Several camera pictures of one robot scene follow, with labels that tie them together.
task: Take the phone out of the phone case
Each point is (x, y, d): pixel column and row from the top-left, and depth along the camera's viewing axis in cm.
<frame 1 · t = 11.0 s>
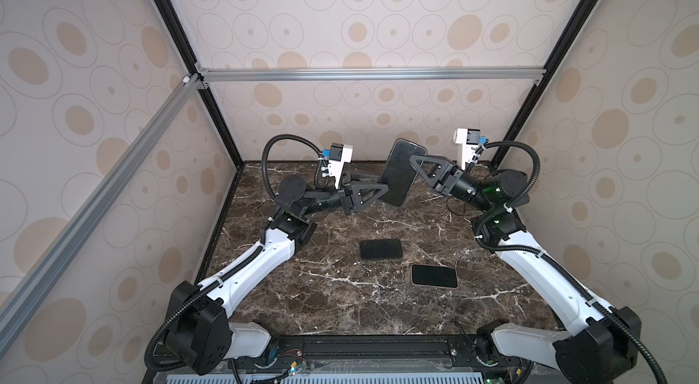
left hand: (390, 194, 56), fingers open
right hand: (411, 165, 57), fingers closed
black phone middle: (381, 248, 96), on the table
black phone near right: (434, 276, 90), on the table

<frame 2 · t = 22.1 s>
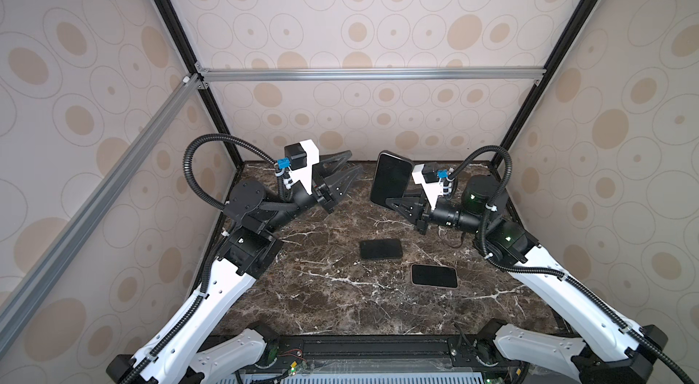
left hand: (361, 166, 48), fingers open
right hand: (391, 200, 60), fingers closed
the named things where they were.

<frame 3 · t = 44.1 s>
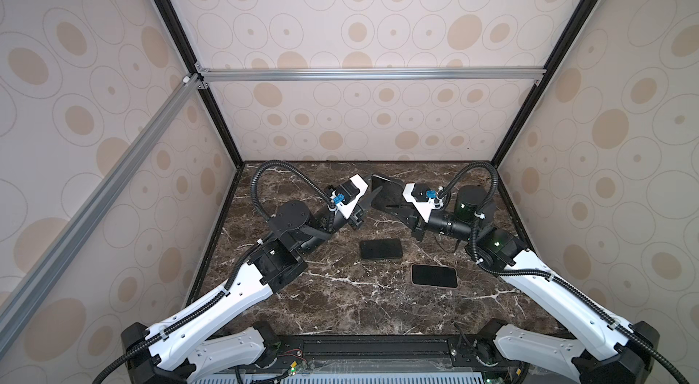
left hand: (380, 181, 54), fingers open
right hand: (391, 205, 65), fingers closed
the named things where they were.

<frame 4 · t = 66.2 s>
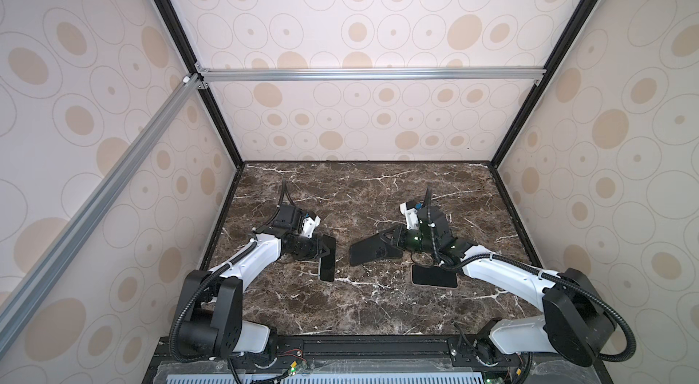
left hand: (333, 246, 85), fingers closed
right hand: (380, 234, 81), fingers closed
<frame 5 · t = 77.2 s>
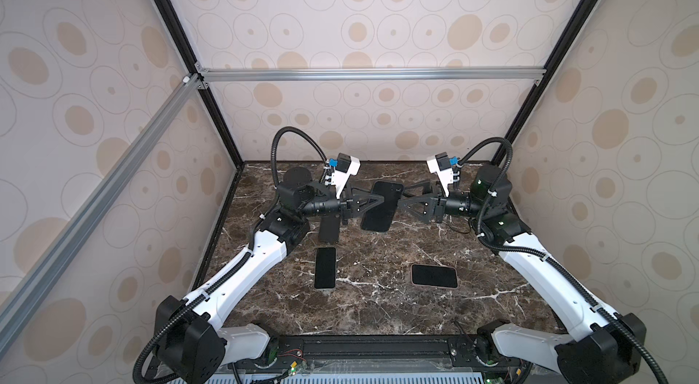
left hand: (384, 203, 59), fingers closed
right hand: (401, 201, 64), fingers open
